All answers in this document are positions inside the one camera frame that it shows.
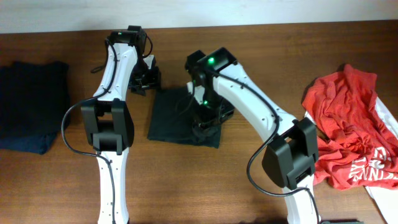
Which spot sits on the white t-shirt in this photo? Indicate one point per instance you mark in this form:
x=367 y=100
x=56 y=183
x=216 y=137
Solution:
x=385 y=199

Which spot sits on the red t-shirt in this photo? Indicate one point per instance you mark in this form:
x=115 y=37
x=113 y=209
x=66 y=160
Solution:
x=348 y=83

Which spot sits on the black Nike t-shirt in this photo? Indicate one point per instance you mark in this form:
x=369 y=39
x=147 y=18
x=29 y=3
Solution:
x=172 y=121

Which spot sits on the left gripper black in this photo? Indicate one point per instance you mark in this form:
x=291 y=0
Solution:
x=144 y=82

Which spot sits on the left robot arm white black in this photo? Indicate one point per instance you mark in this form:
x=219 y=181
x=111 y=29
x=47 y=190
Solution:
x=107 y=120

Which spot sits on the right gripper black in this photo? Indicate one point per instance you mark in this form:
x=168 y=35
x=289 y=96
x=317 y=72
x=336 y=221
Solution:
x=209 y=125

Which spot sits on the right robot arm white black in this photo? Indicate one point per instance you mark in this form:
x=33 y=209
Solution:
x=284 y=164

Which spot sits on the folded dark navy clothes stack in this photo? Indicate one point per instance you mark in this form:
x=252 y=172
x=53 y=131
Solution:
x=34 y=99

